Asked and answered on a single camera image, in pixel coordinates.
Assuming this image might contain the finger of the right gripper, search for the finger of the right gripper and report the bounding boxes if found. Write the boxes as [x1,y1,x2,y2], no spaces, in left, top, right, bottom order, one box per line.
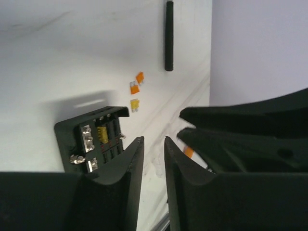
[180,89,308,139]
[177,128,308,172]

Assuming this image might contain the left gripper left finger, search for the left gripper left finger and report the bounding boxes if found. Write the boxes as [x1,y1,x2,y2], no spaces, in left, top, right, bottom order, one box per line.
[67,137,144,231]

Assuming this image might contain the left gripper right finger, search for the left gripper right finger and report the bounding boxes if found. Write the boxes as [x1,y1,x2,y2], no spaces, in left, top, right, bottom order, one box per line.
[164,137,231,231]

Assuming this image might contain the black fuse box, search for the black fuse box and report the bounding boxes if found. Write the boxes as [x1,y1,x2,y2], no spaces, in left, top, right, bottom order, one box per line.
[54,106,129,174]

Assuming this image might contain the yellow blade fuse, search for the yellow blade fuse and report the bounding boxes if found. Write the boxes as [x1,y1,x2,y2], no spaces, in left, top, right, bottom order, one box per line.
[130,99,140,113]
[97,127,108,144]

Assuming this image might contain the orange blade fuse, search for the orange blade fuse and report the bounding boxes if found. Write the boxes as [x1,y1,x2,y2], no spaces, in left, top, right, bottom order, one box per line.
[130,81,140,95]
[136,72,144,85]

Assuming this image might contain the claw hammer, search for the claw hammer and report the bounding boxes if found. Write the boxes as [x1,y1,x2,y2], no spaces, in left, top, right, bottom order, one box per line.
[165,0,174,72]

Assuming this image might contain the orange handled screwdriver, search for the orange handled screwdriver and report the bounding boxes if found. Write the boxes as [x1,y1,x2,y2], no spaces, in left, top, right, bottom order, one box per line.
[183,146,213,172]

